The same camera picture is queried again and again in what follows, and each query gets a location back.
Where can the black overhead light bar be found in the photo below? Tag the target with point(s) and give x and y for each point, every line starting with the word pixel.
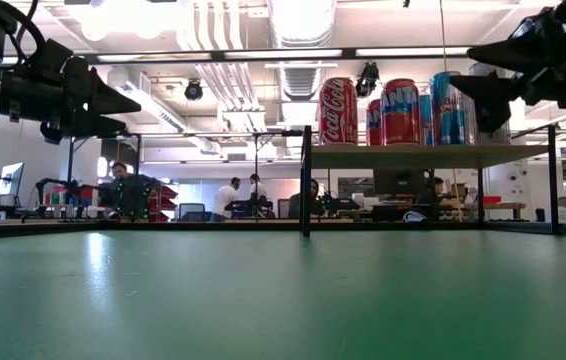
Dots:
pixel 288 52

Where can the black computer monitor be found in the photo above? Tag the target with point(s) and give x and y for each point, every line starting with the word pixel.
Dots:
pixel 398 182

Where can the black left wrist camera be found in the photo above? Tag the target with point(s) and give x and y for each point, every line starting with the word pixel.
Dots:
pixel 50 60

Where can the red Coca-Cola can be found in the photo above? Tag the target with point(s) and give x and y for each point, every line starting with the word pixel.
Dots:
pixel 338 115

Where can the person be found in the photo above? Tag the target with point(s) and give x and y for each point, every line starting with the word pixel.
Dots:
pixel 224 197
pixel 258 187
pixel 295 205
pixel 128 192
pixel 438 192

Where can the white air duct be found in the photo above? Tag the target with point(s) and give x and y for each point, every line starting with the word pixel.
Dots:
pixel 153 107

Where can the silver computer monitor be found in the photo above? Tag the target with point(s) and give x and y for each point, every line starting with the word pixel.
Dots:
pixel 10 182

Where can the black bench robot arm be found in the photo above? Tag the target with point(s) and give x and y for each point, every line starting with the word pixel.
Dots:
pixel 63 192
pixel 340 203
pixel 250 206

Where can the black gantry frame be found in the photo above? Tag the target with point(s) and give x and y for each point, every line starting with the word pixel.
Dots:
pixel 69 155

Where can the blue silver Red Bull can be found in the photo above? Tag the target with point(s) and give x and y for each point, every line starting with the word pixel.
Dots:
pixel 425 125
pixel 445 120

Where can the red bin storage rack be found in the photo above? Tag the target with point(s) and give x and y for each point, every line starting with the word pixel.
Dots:
pixel 165 197

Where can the black camera stand pole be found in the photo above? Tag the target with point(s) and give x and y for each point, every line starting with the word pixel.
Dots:
pixel 256 155

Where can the red Fanta can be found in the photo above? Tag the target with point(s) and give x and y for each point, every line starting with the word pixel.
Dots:
pixel 400 117
pixel 373 125

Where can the red plastic bin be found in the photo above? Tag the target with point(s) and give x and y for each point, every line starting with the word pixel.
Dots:
pixel 492 199

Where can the green table mat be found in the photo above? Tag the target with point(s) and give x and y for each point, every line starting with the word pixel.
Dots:
pixel 163 300

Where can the silver ribbed duct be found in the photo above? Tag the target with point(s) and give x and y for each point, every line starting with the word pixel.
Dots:
pixel 300 82

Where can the wooden table with metal legs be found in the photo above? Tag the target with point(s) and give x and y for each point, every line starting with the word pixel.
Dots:
pixel 505 205

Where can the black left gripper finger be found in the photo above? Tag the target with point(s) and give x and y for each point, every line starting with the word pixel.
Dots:
pixel 100 125
pixel 108 102

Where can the grey mesh office chair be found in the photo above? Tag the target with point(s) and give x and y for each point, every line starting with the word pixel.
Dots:
pixel 192 211

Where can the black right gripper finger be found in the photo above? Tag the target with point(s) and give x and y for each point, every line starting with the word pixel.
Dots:
pixel 490 97
pixel 505 54

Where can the wooden shelf with black frame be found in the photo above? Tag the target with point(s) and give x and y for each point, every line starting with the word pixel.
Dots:
pixel 413 156

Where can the black ceiling spotlight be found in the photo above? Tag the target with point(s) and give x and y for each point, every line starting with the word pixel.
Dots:
pixel 367 80
pixel 193 91

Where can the white camera display board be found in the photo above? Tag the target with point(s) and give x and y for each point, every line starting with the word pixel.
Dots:
pixel 515 182

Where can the black aluminium table frame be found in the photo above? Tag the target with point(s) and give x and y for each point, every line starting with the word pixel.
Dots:
pixel 63 229

